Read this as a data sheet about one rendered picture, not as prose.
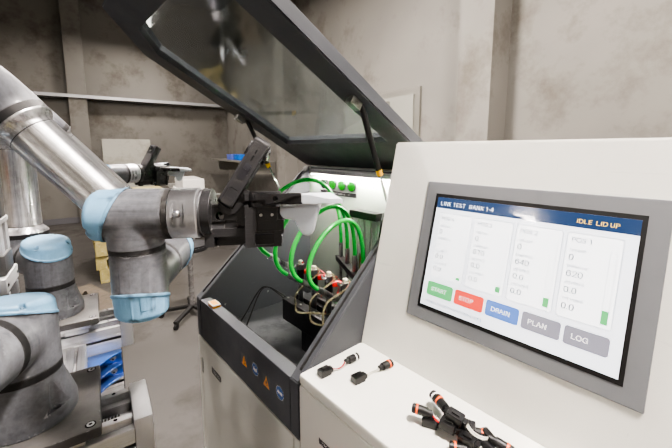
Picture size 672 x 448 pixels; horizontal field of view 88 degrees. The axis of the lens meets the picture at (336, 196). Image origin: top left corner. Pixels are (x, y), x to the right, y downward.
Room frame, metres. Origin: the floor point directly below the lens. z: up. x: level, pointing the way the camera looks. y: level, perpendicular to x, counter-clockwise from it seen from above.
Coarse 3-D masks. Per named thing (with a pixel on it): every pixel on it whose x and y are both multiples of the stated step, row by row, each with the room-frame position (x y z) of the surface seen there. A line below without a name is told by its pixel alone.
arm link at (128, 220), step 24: (96, 192) 0.48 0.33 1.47; (120, 192) 0.48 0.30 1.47; (144, 192) 0.49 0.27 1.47; (168, 192) 0.49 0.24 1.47; (96, 216) 0.46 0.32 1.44; (120, 216) 0.46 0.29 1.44; (144, 216) 0.47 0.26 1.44; (96, 240) 0.47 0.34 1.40; (120, 240) 0.46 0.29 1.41; (144, 240) 0.47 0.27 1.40
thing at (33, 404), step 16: (64, 368) 0.62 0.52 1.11; (16, 384) 0.54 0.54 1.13; (32, 384) 0.56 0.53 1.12; (48, 384) 0.58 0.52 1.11; (64, 384) 0.60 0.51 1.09; (0, 400) 0.53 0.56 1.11; (16, 400) 0.54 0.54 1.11; (32, 400) 0.55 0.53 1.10; (48, 400) 0.57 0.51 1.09; (64, 400) 0.59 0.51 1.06; (0, 416) 0.53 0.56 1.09; (16, 416) 0.53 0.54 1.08; (32, 416) 0.54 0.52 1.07; (48, 416) 0.56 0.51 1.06; (64, 416) 0.58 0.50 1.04; (0, 432) 0.52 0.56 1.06; (16, 432) 0.53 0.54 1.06; (32, 432) 0.54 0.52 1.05
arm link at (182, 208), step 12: (180, 192) 0.49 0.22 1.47; (192, 192) 0.49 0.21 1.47; (168, 204) 0.48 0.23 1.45; (180, 204) 0.48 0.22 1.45; (192, 204) 0.48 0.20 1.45; (168, 216) 0.47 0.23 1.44; (180, 216) 0.48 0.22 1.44; (192, 216) 0.48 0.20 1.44; (168, 228) 0.47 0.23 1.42; (180, 228) 0.48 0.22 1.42; (192, 228) 0.48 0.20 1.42
